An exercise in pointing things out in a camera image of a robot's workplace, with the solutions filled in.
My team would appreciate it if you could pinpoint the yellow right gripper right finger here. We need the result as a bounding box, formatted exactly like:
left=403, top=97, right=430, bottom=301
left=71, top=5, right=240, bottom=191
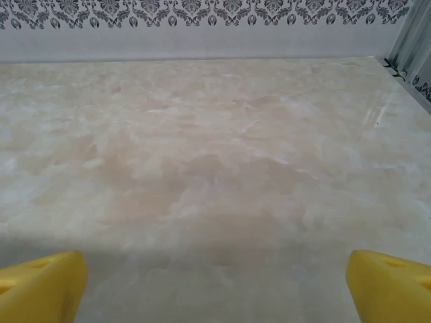
left=345, top=249, right=431, bottom=323

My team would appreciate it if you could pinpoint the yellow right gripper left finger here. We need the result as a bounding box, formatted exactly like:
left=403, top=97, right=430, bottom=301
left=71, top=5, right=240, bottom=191
left=0, top=250, right=88, bottom=323

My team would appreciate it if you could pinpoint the black corner bracket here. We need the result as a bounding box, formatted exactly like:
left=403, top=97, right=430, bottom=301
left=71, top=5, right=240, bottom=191
left=383, top=57, right=409, bottom=81

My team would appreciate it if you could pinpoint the aluminium frame post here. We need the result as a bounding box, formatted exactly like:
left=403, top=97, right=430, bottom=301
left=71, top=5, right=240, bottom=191
left=385, top=0, right=431, bottom=81

